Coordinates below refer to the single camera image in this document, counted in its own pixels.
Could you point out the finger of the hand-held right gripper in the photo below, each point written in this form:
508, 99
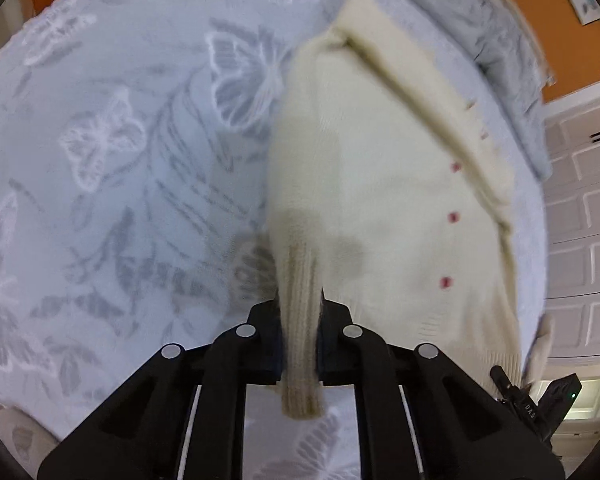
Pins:
502, 380

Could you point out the grey duvet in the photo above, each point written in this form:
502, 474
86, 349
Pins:
485, 35

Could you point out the person's patterned pajama leg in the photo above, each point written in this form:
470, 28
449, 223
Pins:
20, 440

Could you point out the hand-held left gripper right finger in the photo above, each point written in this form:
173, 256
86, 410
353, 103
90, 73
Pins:
330, 350

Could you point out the cream knit cardigan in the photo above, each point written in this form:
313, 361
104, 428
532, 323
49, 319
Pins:
380, 200

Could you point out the white panelled wardrobe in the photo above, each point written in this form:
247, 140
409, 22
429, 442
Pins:
585, 240

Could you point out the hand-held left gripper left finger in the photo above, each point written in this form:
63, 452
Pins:
266, 345

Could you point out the butterfly print bed sheet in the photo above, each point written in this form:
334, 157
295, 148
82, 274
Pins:
130, 160

